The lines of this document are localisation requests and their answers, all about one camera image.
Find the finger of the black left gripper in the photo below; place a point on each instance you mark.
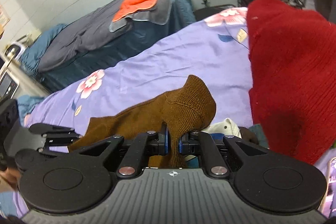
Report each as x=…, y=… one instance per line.
x=47, y=135

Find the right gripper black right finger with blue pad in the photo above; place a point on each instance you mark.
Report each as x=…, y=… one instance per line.
x=184, y=145

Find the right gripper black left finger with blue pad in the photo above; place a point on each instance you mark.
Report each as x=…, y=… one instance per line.
x=164, y=140

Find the brown knitted sweater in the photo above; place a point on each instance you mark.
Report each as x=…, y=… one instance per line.
x=188, y=108

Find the colourful patterned clothes pile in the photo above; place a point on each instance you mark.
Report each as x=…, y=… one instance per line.
x=253, y=134

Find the white machine with control panel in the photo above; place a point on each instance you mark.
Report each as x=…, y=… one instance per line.
x=10, y=82

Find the blue blanket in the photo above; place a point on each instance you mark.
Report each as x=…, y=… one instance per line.
x=31, y=57

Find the grey duvet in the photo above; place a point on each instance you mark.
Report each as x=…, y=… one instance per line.
x=88, y=33

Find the purple floral bed sheet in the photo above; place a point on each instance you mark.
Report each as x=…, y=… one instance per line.
x=224, y=181

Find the red knitted sweater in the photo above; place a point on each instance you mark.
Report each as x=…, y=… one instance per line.
x=292, y=55

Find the grey towel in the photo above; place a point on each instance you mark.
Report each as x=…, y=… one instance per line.
x=158, y=15

